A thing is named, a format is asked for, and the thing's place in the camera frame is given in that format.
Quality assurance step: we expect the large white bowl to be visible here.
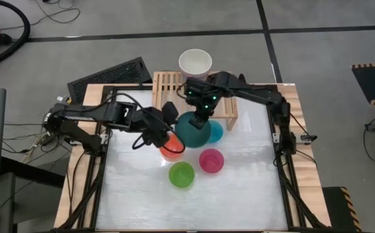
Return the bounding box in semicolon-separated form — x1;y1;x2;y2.
178;48;213;82

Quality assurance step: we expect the thin black floor cable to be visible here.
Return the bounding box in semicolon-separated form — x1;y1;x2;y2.
0;0;81;32

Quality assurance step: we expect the black desk board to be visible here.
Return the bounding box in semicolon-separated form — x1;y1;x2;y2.
0;157;66;189

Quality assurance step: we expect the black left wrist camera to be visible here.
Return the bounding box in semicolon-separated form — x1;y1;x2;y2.
160;101;180;126

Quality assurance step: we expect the small orange bowl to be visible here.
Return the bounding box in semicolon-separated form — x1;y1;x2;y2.
159;134;185;162

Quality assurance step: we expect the black perforated mat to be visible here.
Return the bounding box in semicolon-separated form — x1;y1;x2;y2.
67;57;153;104

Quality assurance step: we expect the small green bowl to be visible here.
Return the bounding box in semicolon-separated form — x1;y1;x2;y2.
168;161;195;188

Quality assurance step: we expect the large teal bowl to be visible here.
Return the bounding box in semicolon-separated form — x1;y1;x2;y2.
174;111;213;149

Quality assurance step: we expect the tangled cables bundle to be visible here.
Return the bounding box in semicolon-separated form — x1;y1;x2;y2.
3;105;78;162

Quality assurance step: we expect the black aluminium table frame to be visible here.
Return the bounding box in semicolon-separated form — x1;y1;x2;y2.
56;83;332;233

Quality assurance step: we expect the small pink bowl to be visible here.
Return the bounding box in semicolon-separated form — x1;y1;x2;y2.
198;148;225;174

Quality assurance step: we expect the small blue bowl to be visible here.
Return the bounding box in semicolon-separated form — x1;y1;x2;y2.
206;120;224;144

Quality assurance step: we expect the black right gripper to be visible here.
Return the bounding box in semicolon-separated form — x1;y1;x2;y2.
184;77;222;129

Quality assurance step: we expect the black vacuum hose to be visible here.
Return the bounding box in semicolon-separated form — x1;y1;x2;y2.
0;0;32;65

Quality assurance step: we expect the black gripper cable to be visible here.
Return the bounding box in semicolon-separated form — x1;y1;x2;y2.
131;128;187;155

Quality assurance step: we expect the wooden slatted shelf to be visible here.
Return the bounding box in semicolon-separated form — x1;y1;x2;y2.
151;71;239;131

